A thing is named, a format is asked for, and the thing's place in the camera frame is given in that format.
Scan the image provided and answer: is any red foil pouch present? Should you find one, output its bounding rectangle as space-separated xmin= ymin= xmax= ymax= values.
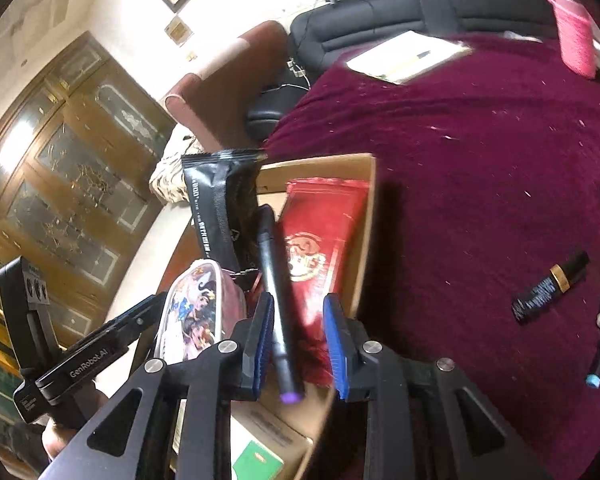
xmin=279 ymin=178 xmax=370 ymax=387

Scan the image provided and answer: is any black leather sofa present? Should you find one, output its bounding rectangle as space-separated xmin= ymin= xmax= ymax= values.
xmin=245 ymin=0 xmax=558 ymax=143

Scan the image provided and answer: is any white notebook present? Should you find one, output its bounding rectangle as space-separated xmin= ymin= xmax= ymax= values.
xmin=346 ymin=32 xmax=472 ymax=84

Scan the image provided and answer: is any pink knitted sleeve bottle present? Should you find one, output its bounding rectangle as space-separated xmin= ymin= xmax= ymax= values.
xmin=547 ymin=0 xmax=596 ymax=79

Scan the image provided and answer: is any white green medicine box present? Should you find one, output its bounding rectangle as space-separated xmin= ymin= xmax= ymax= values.
xmin=230 ymin=402 xmax=313 ymax=480

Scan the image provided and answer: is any person's left hand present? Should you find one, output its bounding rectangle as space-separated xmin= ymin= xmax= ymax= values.
xmin=40 ymin=389 xmax=112 ymax=461

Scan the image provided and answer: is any cardboard box tray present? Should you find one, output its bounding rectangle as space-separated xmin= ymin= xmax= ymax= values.
xmin=130 ymin=152 xmax=378 ymax=480

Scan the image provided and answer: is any black gold tube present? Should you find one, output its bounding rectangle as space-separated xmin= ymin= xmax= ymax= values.
xmin=512 ymin=250 xmax=590 ymax=325

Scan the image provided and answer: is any black snack packet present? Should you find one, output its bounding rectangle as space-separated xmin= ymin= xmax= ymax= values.
xmin=181 ymin=148 xmax=266 ymax=273

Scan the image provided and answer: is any brown armchair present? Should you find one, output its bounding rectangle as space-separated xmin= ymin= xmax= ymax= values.
xmin=163 ymin=21 xmax=288 ymax=152

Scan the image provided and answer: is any wooden glass door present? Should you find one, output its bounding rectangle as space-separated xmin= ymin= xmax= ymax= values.
xmin=0 ymin=34 xmax=174 ymax=346

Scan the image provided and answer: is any black marker purple cap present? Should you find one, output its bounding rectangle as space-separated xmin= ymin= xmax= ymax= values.
xmin=257 ymin=204 xmax=304 ymax=404

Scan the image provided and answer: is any clear cartoon pencil case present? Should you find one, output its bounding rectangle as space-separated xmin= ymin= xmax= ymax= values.
xmin=154 ymin=259 xmax=247 ymax=365

